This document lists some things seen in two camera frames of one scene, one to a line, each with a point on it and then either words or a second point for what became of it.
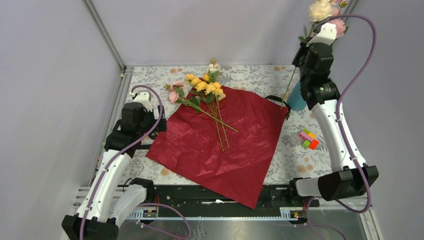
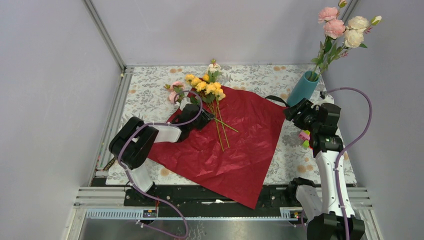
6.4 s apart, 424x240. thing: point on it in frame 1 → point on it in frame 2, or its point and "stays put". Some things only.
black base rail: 199,200 stays put
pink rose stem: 177,95 stays put
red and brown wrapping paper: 232,143 stays put
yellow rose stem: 212,92 stays put
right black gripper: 302,49 → 304,106
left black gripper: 151,115 → 206,117
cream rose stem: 318,12 → 353,38
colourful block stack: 309,140 stays put
